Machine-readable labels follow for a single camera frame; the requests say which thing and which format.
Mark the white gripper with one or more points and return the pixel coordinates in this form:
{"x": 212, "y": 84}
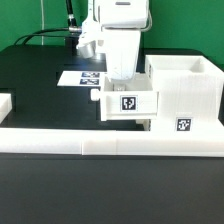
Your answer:
{"x": 121, "y": 48}

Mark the white drawer one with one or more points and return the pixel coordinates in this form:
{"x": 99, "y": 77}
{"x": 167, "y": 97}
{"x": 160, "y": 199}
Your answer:
{"x": 146, "y": 123}
{"x": 136, "y": 100}

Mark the white drawer cabinet box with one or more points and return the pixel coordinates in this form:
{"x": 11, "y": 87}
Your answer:
{"x": 189, "y": 92}

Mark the white drawer front one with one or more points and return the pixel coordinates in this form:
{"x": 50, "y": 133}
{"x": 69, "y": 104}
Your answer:
{"x": 146, "y": 123}

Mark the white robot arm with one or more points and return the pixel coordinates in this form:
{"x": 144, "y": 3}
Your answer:
{"x": 114, "y": 27}

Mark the fiducial marker sheet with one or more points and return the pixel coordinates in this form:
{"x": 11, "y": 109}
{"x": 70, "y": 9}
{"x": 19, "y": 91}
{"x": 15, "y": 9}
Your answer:
{"x": 81, "y": 78}

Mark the white foam border frame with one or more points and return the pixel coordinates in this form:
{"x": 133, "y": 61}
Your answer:
{"x": 205, "y": 142}

